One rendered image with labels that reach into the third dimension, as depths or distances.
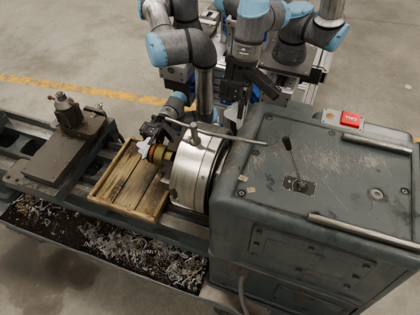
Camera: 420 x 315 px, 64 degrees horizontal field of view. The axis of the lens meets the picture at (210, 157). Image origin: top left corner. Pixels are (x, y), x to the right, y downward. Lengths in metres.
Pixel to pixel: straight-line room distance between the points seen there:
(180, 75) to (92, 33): 2.67
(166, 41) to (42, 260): 1.71
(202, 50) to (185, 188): 0.47
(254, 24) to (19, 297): 2.04
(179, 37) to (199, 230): 0.70
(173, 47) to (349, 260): 0.84
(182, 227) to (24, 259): 1.39
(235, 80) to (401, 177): 0.55
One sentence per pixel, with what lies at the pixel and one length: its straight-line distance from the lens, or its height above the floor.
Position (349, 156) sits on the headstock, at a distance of 1.09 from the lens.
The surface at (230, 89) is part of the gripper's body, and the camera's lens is 0.94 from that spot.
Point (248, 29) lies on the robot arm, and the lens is 0.88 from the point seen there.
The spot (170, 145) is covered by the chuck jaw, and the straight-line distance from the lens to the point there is 1.21.
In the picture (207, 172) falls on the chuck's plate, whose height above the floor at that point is 1.20.
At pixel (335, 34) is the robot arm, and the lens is 1.39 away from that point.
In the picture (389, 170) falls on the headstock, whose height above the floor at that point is 1.25.
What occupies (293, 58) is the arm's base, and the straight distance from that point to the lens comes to 1.52.
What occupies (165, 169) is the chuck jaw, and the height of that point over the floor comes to 1.11.
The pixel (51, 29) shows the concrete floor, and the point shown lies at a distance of 4.44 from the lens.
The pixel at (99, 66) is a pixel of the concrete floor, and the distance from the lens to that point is 3.64.
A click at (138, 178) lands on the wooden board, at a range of 1.45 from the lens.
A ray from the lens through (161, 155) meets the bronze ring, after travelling 1.20.
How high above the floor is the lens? 2.04
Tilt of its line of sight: 52 degrees down
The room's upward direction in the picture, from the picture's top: 1 degrees counter-clockwise
